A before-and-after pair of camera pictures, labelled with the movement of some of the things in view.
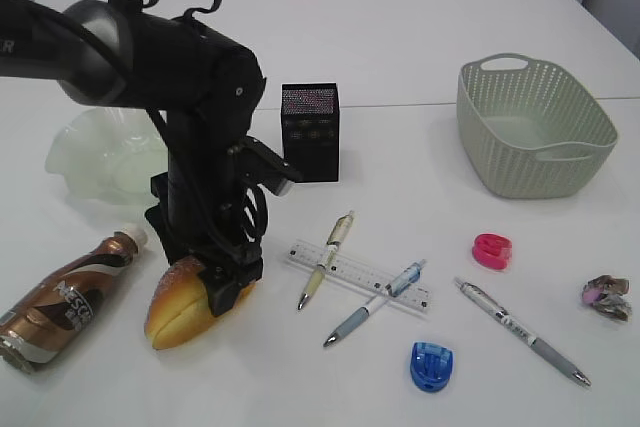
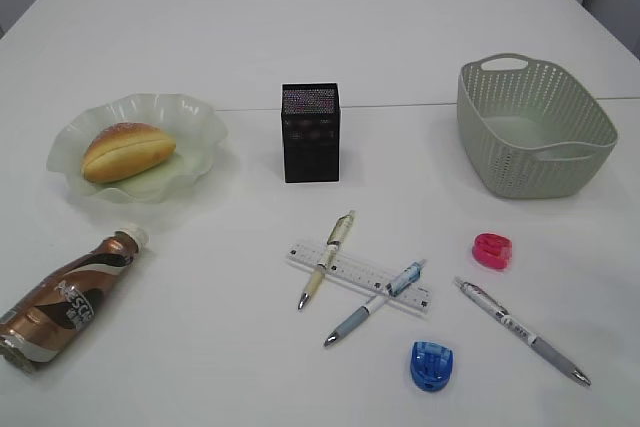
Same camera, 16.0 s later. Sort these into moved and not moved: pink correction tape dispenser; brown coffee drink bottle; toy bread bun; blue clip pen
Moved: toy bread bun
Not moved: blue clip pen; brown coffee drink bottle; pink correction tape dispenser
